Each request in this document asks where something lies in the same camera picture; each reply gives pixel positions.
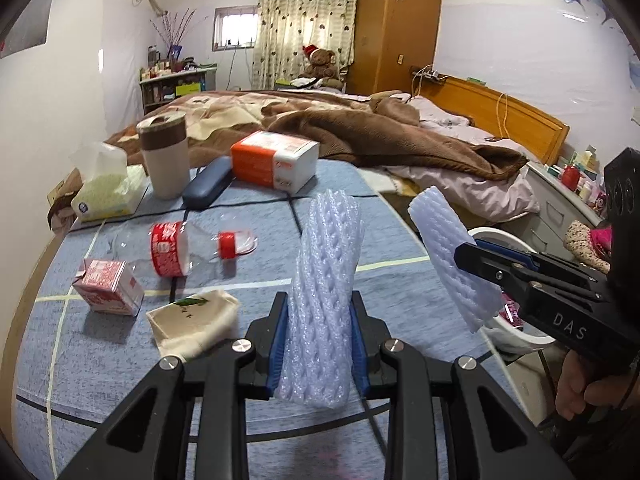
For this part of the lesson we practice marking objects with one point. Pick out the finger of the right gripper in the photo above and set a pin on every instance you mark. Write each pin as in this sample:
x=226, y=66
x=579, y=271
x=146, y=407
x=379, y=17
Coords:
x=485, y=264
x=525, y=258

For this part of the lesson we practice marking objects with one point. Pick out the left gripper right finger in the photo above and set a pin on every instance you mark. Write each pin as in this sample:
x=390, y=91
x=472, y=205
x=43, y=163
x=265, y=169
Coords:
x=373, y=378

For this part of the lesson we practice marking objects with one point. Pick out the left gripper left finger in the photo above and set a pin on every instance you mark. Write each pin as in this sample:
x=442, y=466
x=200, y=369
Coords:
x=268, y=336

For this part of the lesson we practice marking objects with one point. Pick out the white foam net sleeve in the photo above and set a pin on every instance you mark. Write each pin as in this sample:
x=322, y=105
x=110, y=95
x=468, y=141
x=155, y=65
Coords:
x=317, y=361

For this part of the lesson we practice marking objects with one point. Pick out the clear plastic bottle red cap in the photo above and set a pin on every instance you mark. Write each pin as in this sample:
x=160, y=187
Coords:
x=177, y=248

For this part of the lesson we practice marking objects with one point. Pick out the pink milk carton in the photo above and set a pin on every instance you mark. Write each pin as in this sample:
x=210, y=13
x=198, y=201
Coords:
x=109, y=286

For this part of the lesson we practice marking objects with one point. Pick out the person right hand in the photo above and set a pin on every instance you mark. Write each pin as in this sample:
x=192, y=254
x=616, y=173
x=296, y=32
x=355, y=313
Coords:
x=579, y=387

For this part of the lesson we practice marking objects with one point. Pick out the pale pink bed sheet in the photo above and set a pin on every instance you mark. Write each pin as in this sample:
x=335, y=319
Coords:
x=477, y=199

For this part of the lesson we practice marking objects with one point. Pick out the grey drawer nightstand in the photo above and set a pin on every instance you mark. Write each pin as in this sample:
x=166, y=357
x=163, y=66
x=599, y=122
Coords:
x=558, y=208

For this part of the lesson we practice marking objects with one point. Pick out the floral padded jacket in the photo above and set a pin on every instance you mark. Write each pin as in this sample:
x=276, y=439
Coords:
x=577, y=241

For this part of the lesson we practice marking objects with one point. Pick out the red jar on nightstand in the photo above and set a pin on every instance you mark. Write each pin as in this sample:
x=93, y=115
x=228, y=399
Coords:
x=570, y=177

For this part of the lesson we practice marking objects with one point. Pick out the wooden bed with headboard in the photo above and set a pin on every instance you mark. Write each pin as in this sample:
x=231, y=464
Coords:
x=497, y=113

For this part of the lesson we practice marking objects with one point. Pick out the blue patterned table cloth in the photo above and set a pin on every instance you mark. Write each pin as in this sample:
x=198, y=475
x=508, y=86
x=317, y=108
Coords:
x=75, y=364

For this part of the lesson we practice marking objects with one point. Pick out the brown fleece blanket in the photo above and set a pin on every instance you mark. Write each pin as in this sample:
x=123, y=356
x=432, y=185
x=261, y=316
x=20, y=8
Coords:
x=386, y=132

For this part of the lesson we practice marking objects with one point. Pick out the dark blue glasses case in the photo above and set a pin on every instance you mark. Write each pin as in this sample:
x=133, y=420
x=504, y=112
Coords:
x=209, y=184

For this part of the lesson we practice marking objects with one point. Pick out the orange white carton box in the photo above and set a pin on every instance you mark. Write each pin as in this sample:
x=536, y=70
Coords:
x=274, y=160

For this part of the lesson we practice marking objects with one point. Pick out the yellow green tissue pack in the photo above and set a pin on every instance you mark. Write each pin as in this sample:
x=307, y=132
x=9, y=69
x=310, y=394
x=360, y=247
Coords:
x=110, y=188

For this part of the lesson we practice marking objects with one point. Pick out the beige brown tumbler cup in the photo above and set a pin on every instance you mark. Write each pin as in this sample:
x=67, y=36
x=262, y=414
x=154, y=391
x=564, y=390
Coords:
x=164, y=147

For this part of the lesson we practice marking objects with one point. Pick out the brown teddy bear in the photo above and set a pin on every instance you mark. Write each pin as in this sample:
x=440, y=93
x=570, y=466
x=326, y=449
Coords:
x=321, y=68

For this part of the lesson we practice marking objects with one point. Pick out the wooden wardrobe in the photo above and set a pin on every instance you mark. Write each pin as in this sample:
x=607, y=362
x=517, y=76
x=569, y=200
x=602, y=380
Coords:
x=393, y=38

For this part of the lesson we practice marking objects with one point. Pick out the shelf with clutter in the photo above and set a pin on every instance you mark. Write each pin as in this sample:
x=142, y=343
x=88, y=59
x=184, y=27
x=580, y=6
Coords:
x=166, y=79

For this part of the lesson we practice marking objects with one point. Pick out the heart patterned curtain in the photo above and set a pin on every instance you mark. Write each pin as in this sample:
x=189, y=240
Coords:
x=287, y=27

